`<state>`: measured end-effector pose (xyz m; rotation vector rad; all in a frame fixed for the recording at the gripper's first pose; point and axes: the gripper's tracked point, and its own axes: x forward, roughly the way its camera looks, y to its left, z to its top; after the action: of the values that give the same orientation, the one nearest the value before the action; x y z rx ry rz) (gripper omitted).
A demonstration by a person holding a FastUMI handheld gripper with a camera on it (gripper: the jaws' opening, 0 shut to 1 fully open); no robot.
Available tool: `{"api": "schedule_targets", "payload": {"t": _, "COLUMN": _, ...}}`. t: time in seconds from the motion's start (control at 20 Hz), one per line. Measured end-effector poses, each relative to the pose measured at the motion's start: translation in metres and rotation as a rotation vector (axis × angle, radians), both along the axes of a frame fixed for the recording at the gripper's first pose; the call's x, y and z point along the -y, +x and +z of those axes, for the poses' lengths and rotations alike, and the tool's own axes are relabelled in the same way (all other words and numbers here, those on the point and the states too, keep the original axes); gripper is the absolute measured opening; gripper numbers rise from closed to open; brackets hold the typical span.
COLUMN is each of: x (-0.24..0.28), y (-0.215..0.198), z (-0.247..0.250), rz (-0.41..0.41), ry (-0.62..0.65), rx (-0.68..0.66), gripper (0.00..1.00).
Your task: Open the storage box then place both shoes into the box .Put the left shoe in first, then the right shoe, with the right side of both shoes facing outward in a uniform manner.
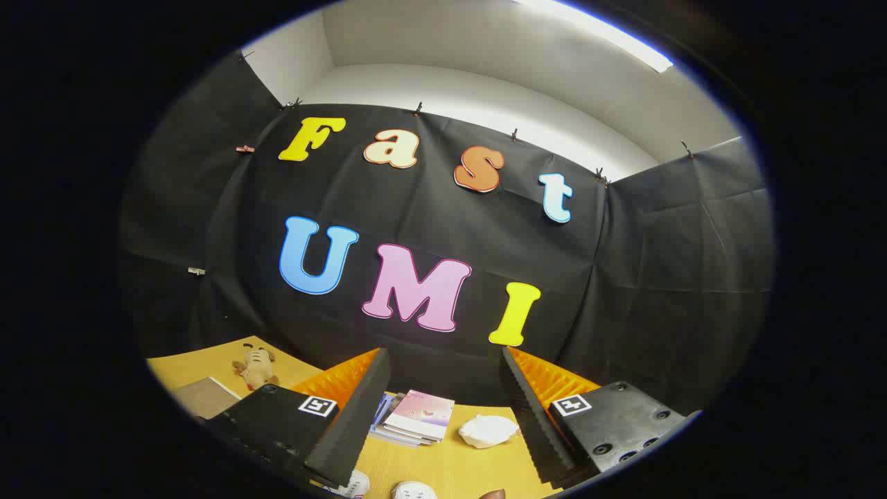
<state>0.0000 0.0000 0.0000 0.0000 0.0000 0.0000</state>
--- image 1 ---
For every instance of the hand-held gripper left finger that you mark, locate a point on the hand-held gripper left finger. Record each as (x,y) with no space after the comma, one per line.
(350,430)

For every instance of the white plush toy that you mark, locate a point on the white plush toy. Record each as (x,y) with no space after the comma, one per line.
(487,430)

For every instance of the pink cover book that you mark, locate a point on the pink cover book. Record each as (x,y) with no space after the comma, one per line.
(424,412)

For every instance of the brown fabric storage box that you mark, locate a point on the brown fabric storage box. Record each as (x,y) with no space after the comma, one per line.
(202,400)

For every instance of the white edged book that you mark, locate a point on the white edged book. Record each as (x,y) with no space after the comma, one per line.
(409,436)

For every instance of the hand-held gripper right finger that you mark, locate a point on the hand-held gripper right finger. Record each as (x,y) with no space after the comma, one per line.
(533,423)

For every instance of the beige plush dog toy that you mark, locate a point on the beige plush dog toy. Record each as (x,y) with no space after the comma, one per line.
(255,367)

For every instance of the light blue cover book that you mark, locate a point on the light blue cover book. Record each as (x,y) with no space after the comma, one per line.
(381,417)

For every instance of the silver cloth clip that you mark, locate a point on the silver cloth clip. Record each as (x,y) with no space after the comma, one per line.
(196,271)

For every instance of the white striped canvas shoe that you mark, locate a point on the white striped canvas shoe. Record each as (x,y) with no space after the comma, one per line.
(357,484)
(414,491)

